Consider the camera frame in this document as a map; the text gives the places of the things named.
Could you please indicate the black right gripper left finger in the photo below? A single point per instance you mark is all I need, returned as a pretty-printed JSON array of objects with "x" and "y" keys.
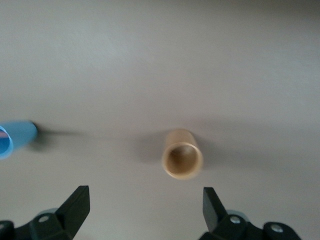
[{"x": 50, "y": 227}]

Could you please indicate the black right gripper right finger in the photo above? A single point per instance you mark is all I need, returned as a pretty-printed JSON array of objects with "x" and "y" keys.
[{"x": 232, "y": 230}]

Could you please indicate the blue plastic cup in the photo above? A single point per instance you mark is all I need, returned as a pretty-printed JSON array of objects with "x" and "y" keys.
[{"x": 21, "y": 136}]

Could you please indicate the tan wooden cup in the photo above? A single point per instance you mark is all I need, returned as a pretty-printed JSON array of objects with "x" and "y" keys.
[{"x": 181, "y": 140}]

